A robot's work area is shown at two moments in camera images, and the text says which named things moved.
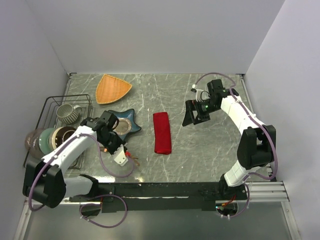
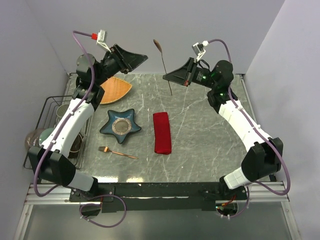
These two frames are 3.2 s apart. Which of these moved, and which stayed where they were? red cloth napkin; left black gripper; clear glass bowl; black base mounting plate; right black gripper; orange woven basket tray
Moved: right black gripper; left black gripper
Stayed: red cloth napkin; clear glass bowl; black base mounting plate; orange woven basket tray
